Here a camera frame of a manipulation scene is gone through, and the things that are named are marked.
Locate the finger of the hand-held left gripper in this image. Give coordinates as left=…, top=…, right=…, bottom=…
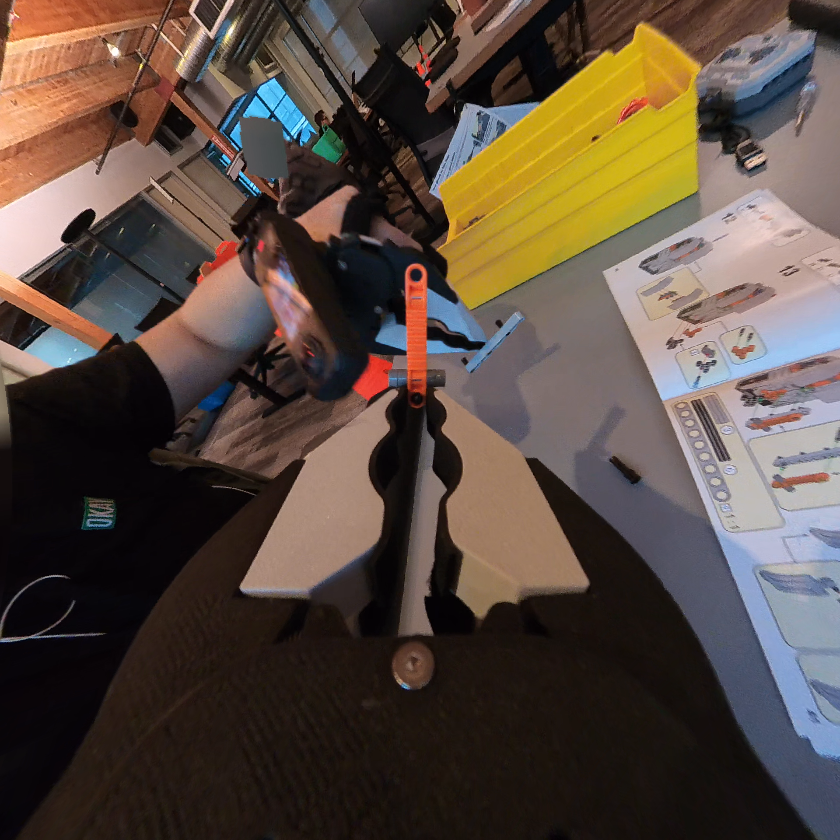
left=420, top=279, right=490, bottom=345
left=373, top=314, right=484, bottom=357

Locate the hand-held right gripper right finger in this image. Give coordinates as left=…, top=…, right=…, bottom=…
left=427, top=387, right=589, bottom=635

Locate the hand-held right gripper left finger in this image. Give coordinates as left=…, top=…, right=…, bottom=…
left=239, top=388, right=421, bottom=635

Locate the orange toy beam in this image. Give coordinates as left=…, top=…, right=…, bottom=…
left=403, top=264, right=431, bottom=409

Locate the grey toy beam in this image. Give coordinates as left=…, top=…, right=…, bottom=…
left=465, top=311, right=526, bottom=374

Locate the person's left forearm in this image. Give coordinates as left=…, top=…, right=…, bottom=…
left=3, top=220, right=296, bottom=460

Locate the person's left hand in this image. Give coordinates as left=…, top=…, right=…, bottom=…
left=289, top=185, right=368, bottom=257

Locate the orange traffic cone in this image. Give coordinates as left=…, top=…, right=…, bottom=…
left=356, top=357, right=396, bottom=403

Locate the orange chair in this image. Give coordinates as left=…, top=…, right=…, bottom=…
left=197, top=239, right=242, bottom=281

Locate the white instruction sheet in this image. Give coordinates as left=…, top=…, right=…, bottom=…
left=430, top=101, right=540, bottom=198

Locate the yellow plastic bin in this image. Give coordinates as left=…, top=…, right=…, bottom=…
left=436, top=23, right=701, bottom=309

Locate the grey table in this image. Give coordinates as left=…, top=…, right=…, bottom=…
left=427, top=0, right=586, bottom=114

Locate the person's black sweater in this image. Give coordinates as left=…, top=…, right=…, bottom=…
left=0, top=446, right=263, bottom=840

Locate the short black floor lamp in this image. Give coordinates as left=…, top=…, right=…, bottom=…
left=61, top=207, right=186, bottom=291

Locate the open instruction booklet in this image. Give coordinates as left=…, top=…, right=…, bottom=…
left=602, top=189, right=840, bottom=757

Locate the grey toy hub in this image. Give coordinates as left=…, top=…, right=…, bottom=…
left=696, top=29, right=818, bottom=117

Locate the thin white cord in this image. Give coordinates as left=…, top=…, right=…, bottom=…
left=0, top=574, right=107, bottom=645

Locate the metal air duct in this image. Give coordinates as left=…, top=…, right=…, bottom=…
left=176, top=0, right=284, bottom=84

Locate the black cable with plug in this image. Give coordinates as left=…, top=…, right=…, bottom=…
left=699, top=112, right=770, bottom=173

